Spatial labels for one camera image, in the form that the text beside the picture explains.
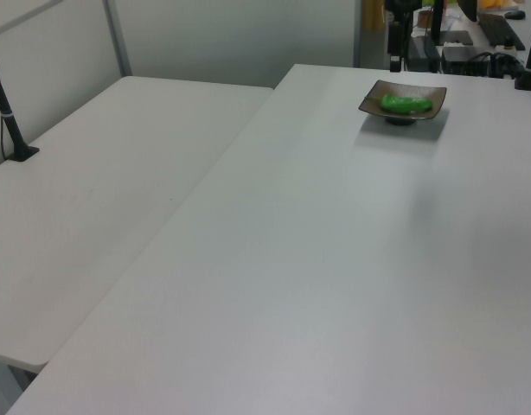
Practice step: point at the black electronics box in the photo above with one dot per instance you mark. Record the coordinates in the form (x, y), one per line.
(462, 58)

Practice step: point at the green chili pepper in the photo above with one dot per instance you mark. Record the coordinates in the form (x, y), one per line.
(406, 104)

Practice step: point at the black clamp pole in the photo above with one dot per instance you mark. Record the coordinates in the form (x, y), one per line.
(529, 65)

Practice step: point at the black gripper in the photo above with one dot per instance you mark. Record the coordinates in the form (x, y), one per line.
(395, 39)

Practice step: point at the brown square ceramic plate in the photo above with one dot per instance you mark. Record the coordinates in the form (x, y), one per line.
(404, 97)

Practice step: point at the black monitor stand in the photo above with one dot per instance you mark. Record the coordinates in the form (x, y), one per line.
(438, 26)

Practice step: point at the black camera pole with base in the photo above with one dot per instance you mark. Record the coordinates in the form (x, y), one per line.
(6, 116)

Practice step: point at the grey partition post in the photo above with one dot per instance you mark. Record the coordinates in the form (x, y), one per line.
(117, 39)

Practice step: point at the black computer mouse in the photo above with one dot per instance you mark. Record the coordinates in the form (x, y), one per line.
(515, 14)

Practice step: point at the black keyboard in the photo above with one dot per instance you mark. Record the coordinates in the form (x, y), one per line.
(501, 28)

